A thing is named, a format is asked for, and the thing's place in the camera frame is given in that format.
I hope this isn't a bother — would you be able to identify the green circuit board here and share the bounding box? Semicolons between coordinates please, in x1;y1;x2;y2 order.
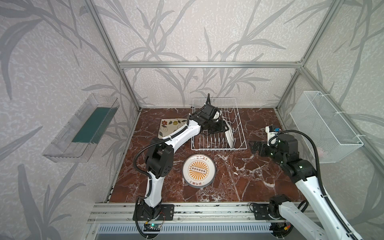
144;223;163;232

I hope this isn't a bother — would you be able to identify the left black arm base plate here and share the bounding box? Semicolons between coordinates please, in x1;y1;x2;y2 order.
133;203;175;221

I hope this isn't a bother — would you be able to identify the black corrugated cable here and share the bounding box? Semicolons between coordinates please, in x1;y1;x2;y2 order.
132;93;212;238
268;129;361;240

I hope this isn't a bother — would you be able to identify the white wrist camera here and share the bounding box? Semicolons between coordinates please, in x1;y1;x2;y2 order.
265;125;281;147
213;110;222;120

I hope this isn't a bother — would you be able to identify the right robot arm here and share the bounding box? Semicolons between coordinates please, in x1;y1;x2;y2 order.
249;131;362;240

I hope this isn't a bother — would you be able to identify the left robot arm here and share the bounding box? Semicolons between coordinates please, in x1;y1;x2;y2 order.
144;103;232;210

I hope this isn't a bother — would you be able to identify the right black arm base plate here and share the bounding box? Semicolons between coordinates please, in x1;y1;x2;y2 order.
249;203;285;221

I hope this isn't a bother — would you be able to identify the white round plate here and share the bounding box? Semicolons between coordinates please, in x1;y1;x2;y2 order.
182;154;217;189
224;120;235;149

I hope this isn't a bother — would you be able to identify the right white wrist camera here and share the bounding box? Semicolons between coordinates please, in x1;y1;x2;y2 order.
265;125;281;147

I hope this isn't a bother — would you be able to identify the white mesh wall basket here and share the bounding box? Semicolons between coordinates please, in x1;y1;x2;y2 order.
290;91;364;164

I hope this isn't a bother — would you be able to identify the aluminium frame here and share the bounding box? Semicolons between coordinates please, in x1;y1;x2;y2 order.
83;0;384;226

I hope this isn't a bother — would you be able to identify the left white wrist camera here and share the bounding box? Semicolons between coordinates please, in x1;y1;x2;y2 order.
213;110;222;120

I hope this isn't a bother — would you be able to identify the right black corrugated cable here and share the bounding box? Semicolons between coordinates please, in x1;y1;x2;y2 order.
268;129;361;240

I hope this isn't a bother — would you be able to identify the aluminium mounting rail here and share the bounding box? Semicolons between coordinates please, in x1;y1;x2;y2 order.
85;201;319;224

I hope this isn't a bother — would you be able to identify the clear plastic wall bin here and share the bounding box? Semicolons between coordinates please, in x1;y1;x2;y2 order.
43;94;120;163

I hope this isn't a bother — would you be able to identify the white wire dish rack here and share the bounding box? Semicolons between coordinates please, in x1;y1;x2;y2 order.
191;98;247;151

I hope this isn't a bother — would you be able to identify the left black corrugated cable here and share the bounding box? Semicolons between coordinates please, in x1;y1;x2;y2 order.
132;93;212;238

